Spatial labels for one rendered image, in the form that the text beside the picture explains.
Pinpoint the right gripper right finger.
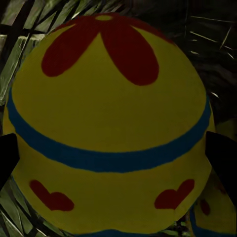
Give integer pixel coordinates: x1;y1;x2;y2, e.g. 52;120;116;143
205;131;237;208

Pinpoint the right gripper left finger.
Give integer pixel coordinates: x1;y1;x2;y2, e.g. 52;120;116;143
0;133;20;190

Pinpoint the wicker basket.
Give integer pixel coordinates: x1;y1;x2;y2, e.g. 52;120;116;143
0;0;237;237

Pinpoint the easter egg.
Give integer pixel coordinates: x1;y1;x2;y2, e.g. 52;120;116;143
1;13;216;237
185;116;237;237

